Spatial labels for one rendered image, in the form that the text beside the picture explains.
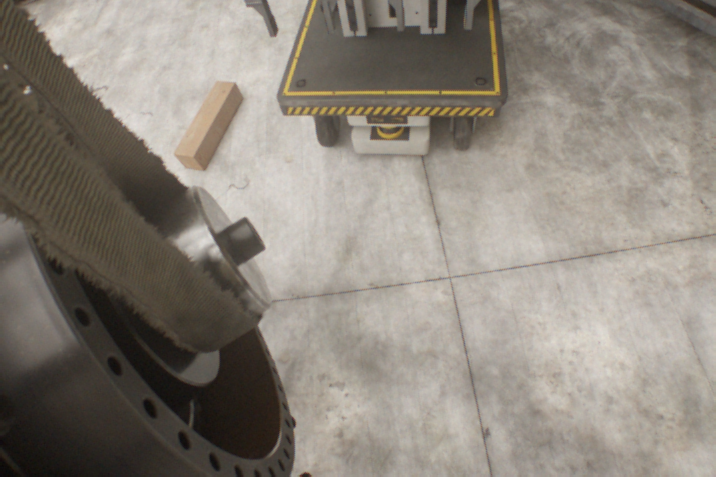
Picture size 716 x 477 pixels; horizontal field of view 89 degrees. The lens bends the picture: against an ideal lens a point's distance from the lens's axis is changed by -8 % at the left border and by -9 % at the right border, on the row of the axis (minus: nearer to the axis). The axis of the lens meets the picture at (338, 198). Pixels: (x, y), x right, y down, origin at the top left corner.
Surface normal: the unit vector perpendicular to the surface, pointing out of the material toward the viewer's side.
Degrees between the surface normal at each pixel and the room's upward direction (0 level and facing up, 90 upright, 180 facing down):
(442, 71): 0
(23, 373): 33
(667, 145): 0
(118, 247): 94
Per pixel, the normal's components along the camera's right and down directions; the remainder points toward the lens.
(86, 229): 0.99, -0.13
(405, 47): -0.18, -0.51
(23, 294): 0.04, -0.18
